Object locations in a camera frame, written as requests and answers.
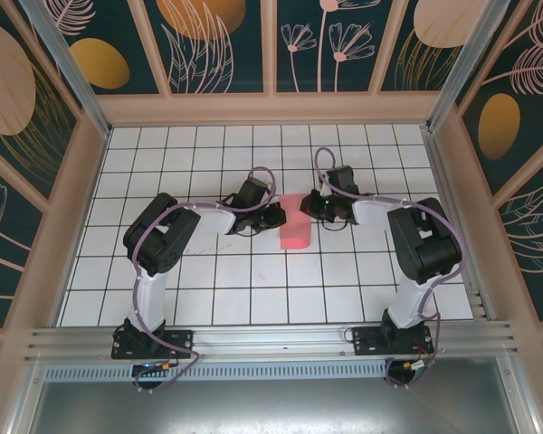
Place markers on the pink square cloth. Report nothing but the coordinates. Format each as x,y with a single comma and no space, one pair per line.
294,230

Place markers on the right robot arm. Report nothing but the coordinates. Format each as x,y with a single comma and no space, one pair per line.
412,303

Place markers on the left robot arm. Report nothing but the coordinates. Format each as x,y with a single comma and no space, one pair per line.
151,298

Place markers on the galvanised metal sheet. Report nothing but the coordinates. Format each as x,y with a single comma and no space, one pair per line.
271,407

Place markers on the aluminium side rail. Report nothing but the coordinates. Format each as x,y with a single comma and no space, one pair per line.
448,203

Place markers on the long aluminium mounting rail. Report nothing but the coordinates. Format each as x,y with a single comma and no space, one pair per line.
271,343

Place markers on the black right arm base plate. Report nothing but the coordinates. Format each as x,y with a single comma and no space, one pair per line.
366,341

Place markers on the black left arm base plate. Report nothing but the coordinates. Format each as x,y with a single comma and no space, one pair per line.
181,341

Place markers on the aluminium frame post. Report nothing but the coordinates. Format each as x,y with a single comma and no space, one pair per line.
72,77
461,59

